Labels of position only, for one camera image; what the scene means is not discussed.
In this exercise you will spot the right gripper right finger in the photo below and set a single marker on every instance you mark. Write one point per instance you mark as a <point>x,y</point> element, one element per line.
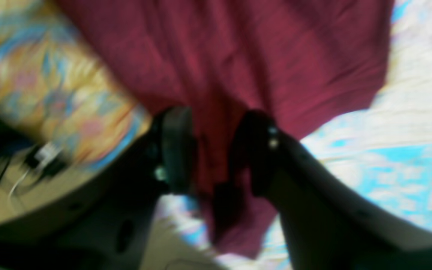
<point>327,226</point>

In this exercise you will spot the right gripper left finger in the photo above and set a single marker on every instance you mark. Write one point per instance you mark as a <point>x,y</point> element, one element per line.
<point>105,223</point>

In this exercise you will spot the dark red t-shirt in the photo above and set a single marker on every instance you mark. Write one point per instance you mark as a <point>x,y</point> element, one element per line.
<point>303,62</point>

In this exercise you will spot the patterned tablecloth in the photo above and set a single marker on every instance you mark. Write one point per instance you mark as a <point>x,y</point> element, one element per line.
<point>64,117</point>

